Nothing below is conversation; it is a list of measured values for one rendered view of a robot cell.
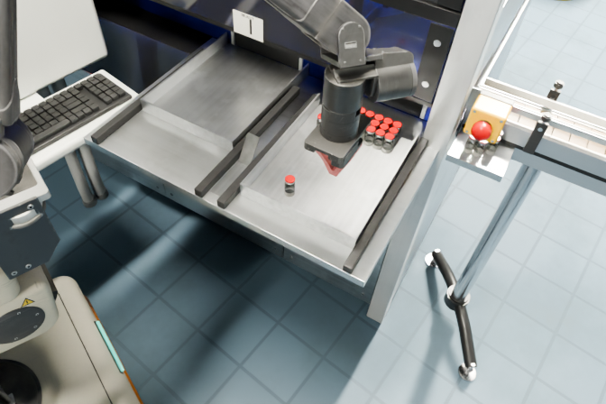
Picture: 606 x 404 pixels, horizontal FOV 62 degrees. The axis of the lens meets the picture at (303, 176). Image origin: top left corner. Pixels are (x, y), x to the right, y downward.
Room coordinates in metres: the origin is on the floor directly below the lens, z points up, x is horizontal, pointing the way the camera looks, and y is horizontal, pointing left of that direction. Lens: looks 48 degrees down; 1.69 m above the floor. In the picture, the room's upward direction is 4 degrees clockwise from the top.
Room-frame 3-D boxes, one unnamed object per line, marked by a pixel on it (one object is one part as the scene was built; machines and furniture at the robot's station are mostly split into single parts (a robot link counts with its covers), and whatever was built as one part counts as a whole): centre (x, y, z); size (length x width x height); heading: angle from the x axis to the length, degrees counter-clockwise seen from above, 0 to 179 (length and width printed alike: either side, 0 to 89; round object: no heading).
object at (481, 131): (0.79, -0.36, 1.00); 0.04 x 0.04 x 0.04; 63
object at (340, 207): (0.75, -0.07, 0.90); 0.34 x 0.26 x 0.04; 154
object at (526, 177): (0.89, -0.57, 0.46); 0.09 x 0.09 x 0.77; 63
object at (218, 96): (0.99, 0.20, 0.90); 0.34 x 0.26 x 0.04; 153
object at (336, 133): (0.56, -0.05, 1.19); 0.10 x 0.07 x 0.07; 153
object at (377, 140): (0.85, -0.11, 0.91); 0.18 x 0.02 x 0.05; 64
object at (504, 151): (0.86, -0.41, 0.87); 0.14 x 0.13 x 0.02; 153
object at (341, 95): (0.56, -0.05, 1.25); 0.07 x 0.06 x 0.07; 110
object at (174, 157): (0.85, 0.08, 0.87); 0.70 x 0.48 x 0.02; 63
